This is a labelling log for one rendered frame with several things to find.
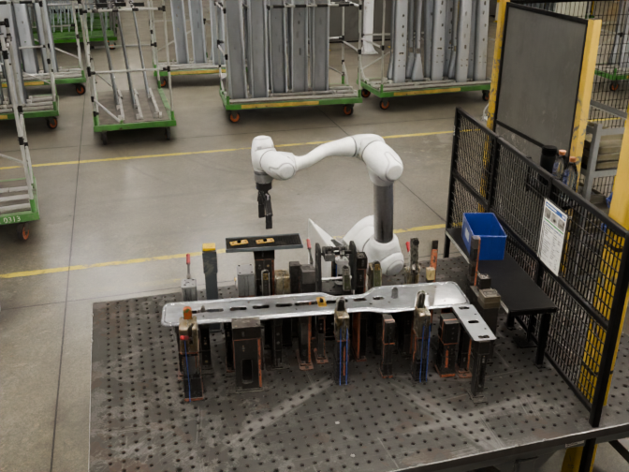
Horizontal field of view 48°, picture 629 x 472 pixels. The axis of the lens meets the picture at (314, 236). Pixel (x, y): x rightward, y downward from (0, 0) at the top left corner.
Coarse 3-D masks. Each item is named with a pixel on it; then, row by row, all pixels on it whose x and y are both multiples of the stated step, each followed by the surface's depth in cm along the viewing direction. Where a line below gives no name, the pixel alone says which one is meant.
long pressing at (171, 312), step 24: (384, 288) 330; (408, 288) 330; (432, 288) 330; (456, 288) 330; (168, 312) 311; (216, 312) 311; (240, 312) 311; (264, 312) 311; (288, 312) 311; (312, 312) 311; (384, 312) 312
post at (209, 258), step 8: (208, 256) 334; (216, 256) 335; (208, 264) 336; (216, 264) 337; (208, 272) 338; (216, 272) 338; (208, 280) 340; (216, 280) 341; (208, 288) 342; (216, 288) 343; (208, 296) 344; (216, 296) 344; (216, 328) 352
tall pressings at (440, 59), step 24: (408, 0) 1024; (432, 0) 1052; (456, 0) 1043; (480, 0) 1027; (408, 24) 1062; (432, 24) 1047; (456, 24) 1054; (480, 24) 1038; (432, 48) 1058; (456, 48) 1046; (480, 48) 1050; (408, 72) 1080; (432, 72) 1069; (456, 72) 1057; (480, 72) 1063
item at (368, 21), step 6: (366, 0) 1411; (372, 0) 1413; (366, 6) 1415; (372, 6) 1418; (366, 12) 1420; (372, 12) 1423; (366, 18) 1425; (372, 18) 1427; (366, 24) 1430; (372, 24) 1433; (366, 30) 1434; (372, 30) 1438; (366, 36) 1439; (372, 36) 1442; (366, 42) 1445; (366, 48) 1449; (372, 48) 1453
